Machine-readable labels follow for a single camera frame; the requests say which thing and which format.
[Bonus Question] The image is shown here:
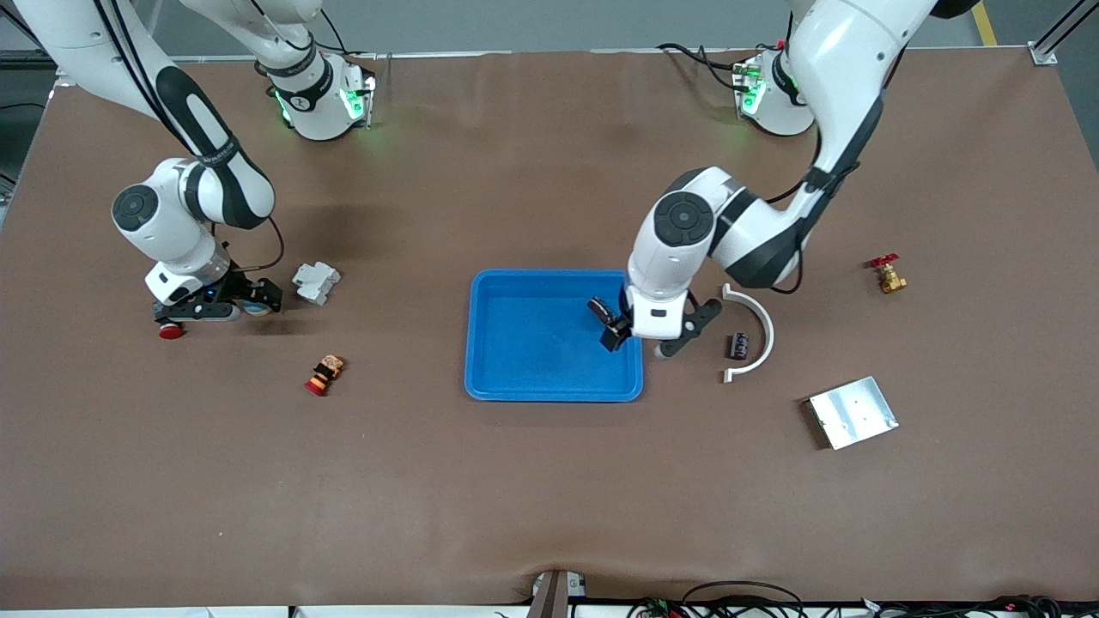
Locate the white circuit breaker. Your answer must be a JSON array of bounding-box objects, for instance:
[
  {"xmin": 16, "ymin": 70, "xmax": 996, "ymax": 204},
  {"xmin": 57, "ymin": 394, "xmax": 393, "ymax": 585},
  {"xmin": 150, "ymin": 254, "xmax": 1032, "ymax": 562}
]
[{"xmin": 292, "ymin": 261, "xmax": 342, "ymax": 306}]

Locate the aluminium frame beam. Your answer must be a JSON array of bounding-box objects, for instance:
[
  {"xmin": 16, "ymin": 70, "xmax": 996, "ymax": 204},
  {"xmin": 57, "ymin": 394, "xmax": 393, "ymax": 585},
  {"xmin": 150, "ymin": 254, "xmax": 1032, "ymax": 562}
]
[{"xmin": 1030, "ymin": 0, "xmax": 1087, "ymax": 67}]

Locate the white curved plastic bracket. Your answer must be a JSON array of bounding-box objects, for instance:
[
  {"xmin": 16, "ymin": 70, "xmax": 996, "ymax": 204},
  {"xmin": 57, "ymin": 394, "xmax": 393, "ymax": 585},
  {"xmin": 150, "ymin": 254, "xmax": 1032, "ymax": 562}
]
[{"xmin": 720, "ymin": 282, "xmax": 776, "ymax": 385}]

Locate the orange red push button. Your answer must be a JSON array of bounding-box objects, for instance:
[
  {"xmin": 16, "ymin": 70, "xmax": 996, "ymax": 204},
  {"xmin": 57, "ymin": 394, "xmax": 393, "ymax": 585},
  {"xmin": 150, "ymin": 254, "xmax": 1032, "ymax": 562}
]
[{"xmin": 304, "ymin": 354, "xmax": 346, "ymax": 398}]

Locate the black left arm base cable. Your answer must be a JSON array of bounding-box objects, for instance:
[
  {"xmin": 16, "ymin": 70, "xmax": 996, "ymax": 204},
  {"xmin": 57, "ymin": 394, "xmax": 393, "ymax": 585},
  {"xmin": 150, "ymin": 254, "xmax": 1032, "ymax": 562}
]
[{"xmin": 657, "ymin": 41, "xmax": 756, "ymax": 91}]

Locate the brass valve with red handle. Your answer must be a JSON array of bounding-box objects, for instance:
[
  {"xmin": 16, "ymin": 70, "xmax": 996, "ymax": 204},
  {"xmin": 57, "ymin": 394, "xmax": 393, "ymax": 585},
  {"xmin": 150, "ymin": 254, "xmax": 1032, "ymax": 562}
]
[{"xmin": 869, "ymin": 254, "xmax": 908, "ymax": 295}]

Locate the black cable bundle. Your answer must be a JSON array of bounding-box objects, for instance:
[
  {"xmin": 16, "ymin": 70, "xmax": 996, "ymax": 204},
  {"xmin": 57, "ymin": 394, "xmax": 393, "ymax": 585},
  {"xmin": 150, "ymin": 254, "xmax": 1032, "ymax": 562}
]
[
  {"xmin": 627, "ymin": 581, "xmax": 808, "ymax": 618},
  {"xmin": 859, "ymin": 595, "xmax": 1099, "ymax": 618}
]

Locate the silver metal plate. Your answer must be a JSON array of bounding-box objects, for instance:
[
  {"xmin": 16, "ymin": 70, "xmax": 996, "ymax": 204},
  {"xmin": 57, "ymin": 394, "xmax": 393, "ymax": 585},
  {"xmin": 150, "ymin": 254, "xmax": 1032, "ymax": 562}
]
[{"xmin": 805, "ymin": 376, "xmax": 900, "ymax": 451}]

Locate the grey metal table clamp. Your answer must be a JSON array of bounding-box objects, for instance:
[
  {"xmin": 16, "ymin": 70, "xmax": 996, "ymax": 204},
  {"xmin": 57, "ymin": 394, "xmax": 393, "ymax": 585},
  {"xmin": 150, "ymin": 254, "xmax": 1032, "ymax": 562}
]
[{"xmin": 531, "ymin": 569, "xmax": 588, "ymax": 618}]

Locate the blue plastic tray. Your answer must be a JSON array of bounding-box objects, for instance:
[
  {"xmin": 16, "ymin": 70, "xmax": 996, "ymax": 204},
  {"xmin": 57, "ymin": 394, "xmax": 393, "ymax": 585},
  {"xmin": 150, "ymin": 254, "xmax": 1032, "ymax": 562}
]
[{"xmin": 464, "ymin": 269, "xmax": 645, "ymax": 403}]

